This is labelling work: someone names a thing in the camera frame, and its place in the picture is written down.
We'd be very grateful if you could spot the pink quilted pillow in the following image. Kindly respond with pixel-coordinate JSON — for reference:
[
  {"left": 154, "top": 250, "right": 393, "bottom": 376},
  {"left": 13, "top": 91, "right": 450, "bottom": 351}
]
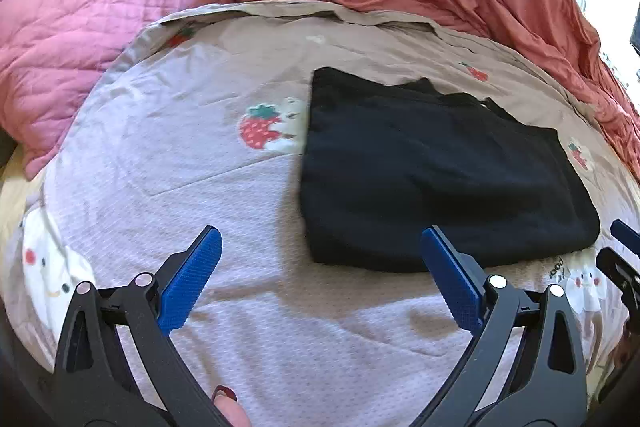
[{"left": 0, "top": 0, "right": 216, "bottom": 180}]

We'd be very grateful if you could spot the black sweater with orange cuffs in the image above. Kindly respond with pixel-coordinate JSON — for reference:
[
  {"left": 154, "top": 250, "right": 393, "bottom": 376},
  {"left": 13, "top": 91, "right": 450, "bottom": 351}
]
[{"left": 299, "top": 67, "right": 601, "bottom": 273}]

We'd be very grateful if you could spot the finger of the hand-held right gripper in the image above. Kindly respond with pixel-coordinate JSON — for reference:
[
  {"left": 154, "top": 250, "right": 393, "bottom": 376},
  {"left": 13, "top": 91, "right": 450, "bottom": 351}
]
[
  {"left": 596, "top": 247, "right": 640, "bottom": 313},
  {"left": 611, "top": 219, "right": 640, "bottom": 258}
]

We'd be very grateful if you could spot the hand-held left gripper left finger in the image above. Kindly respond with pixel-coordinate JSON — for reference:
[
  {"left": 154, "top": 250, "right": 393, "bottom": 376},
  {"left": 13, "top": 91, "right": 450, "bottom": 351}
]
[{"left": 52, "top": 225, "right": 231, "bottom": 427}]

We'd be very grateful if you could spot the strawberry printed blanket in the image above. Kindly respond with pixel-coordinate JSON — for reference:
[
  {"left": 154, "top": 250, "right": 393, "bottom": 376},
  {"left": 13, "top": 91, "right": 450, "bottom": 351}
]
[{"left": 15, "top": 1, "right": 640, "bottom": 427}]

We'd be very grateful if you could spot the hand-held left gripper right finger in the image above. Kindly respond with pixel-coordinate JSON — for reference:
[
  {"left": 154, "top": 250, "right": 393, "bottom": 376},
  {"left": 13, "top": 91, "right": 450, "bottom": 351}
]
[{"left": 410, "top": 226, "right": 589, "bottom": 427}]

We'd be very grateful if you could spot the cream bed sheet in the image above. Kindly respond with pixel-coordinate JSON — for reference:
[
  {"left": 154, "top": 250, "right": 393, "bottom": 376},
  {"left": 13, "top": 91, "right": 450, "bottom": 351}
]
[{"left": 0, "top": 147, "right": 33, "bottom": 238}]

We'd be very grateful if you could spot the person's left hand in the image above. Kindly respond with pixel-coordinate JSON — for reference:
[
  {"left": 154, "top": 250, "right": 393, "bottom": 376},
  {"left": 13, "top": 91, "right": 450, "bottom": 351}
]
[{"left": 212, "top": 384, "right": 253, "bottom": 427}]

